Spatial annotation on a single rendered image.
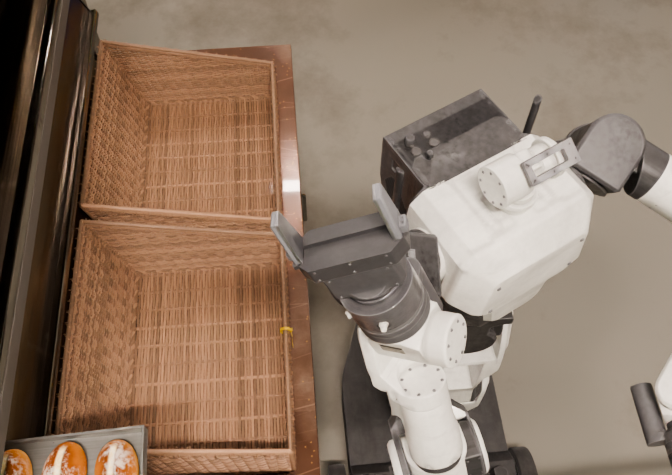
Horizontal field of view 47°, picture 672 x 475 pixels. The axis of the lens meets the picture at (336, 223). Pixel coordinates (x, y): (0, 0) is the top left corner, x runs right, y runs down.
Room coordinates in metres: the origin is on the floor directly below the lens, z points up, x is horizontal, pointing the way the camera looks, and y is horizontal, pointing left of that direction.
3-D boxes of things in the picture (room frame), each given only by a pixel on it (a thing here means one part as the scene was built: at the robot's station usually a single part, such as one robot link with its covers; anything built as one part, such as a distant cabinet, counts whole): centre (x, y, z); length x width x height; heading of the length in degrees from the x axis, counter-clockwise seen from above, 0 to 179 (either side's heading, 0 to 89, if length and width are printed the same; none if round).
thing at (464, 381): (0.66, -0.26, 0.78); 0.18 x 0.15 x 0.47; 95
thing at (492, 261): (0.70, -0.24, 1.27); 0.34 x 0.30 x 0.36; 122
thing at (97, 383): (0.70, 0.35, 0.72); 0.56 x 0.49 x 0.28; 4
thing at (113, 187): (1.29, 0.39, 0.72); 0.56 x 0.49 x 0.28; 4
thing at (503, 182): (0.64, -0.26, 1.47); 0.10 x 0.07 x 0.09; 122
